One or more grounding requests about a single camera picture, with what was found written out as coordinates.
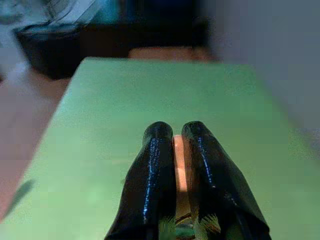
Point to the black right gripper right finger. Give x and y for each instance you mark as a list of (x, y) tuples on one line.
[(212, 175)]

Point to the green table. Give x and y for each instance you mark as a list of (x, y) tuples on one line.
[(175, 100)]

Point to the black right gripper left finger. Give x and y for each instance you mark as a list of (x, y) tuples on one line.
[(150, 180)]

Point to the orange key tag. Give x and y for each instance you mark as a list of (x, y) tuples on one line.
[(180, 165)]

